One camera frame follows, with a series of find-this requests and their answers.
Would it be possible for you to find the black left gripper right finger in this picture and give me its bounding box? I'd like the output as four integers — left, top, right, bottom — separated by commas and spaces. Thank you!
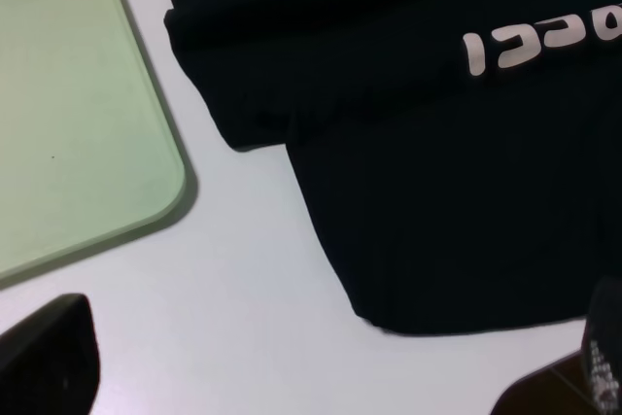
491, 278, 621, 415

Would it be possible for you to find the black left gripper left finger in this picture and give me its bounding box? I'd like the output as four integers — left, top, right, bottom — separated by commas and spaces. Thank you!
1, 294, 100, 414

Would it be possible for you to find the black short sleeve t-shirt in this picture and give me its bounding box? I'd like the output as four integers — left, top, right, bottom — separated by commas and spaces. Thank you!
164, 0, 621, 335

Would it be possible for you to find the light green plastic tray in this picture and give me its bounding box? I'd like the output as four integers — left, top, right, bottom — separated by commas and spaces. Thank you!
1, 0, 193, 287

